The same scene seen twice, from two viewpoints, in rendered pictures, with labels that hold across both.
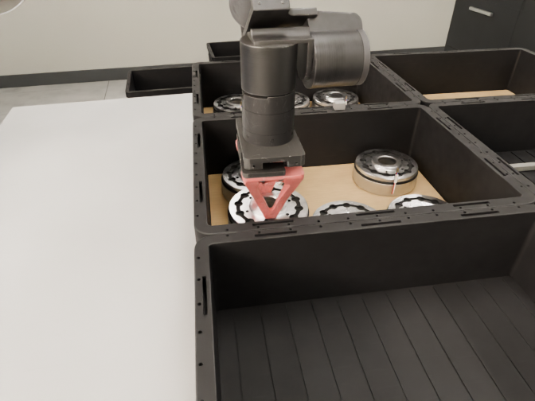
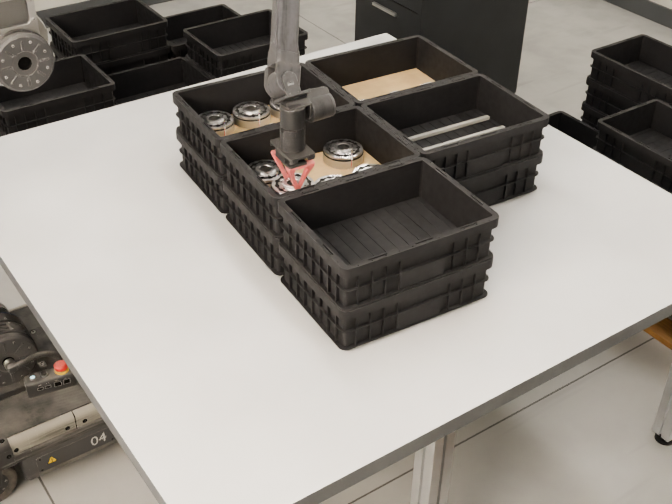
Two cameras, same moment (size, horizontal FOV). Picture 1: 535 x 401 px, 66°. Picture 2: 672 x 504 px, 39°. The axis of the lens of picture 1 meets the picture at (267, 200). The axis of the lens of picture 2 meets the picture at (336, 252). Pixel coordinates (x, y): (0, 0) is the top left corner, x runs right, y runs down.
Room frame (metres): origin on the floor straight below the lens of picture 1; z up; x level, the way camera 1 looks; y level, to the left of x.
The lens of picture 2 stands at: (-1.35, 0.62, 2.07)
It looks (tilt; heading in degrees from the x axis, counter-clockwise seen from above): 36 degrees down; 338
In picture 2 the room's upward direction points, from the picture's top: 1 degrees clockwise
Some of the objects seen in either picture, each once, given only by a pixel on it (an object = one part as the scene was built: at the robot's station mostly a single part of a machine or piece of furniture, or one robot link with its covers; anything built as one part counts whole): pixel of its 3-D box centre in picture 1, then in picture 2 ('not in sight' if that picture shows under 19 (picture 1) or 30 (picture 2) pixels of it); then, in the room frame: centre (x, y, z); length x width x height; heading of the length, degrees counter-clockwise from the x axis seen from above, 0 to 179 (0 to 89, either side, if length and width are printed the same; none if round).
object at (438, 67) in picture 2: (473, 99); (389, 87); (0.86, -0.45, 0.87); 0.40 x 0.30 x 0.11; 99
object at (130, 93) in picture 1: (179, 123); (55, 138); (1.82, 0.42, 0.37); 0.40 x 0.30 x 0.45; 103
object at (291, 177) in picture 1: (269, 179); (295, 168); (0.41, 0.00, 0.95); 0.07 x 0.07 x 0.09; 9
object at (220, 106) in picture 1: (236, 103); (214, 120); (0.86, 0.07, 0.86); 0.10 x 0.10 x 0.01
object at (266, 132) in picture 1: (267, 119); (292, 139); (0.42, 0.00, 1.02); 0.10 x 0.07 x 0.07; 9
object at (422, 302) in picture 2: not in sight; (384, 270); (0.21, -0.14, 0.76); 0.40 x 0.30 x 0.12; 99
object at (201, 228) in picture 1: (337, 160); (319, 152); (0.51, -0.10, 0.92); 0.40 x 0.30 x 0.02; 99
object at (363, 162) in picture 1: (386, 164); (343, 149); (0.60, -0.20, 0.86); 0.10 x 0.10 x 0.01
